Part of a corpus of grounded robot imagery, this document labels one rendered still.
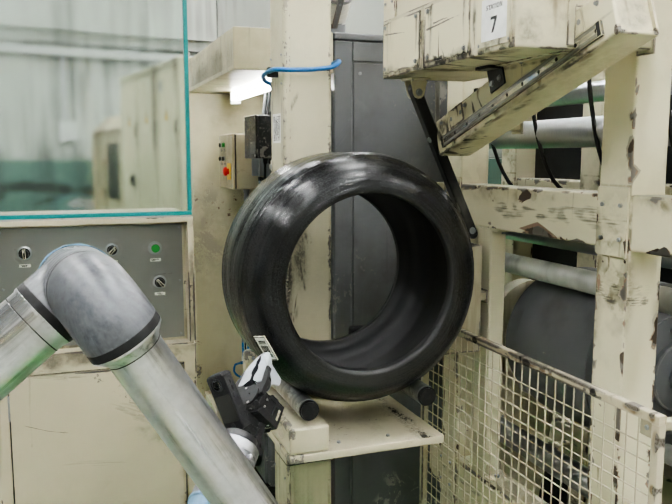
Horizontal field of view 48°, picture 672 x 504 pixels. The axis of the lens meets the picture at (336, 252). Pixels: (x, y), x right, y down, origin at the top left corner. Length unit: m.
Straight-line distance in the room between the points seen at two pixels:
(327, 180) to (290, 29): 0.52
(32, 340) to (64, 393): 1.05
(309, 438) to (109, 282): 0.71
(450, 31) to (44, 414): 1.47
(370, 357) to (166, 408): 0.87
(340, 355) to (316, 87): 0.68
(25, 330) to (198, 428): 0.29
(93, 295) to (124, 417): 1.22
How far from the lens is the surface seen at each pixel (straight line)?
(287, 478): 2.09
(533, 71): 1.63
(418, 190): 1.63
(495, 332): 2.16
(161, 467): 2.34
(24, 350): 1.20
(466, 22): 1.61
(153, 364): 1.11
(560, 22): 1.52
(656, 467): 1.44
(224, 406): 1.45
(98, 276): 1.10
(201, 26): 11.16
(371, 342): 1.92
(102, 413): 2.26
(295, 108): 1.92
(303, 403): 1.62
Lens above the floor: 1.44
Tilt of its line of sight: 7 degrees down
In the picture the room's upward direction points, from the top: straight up
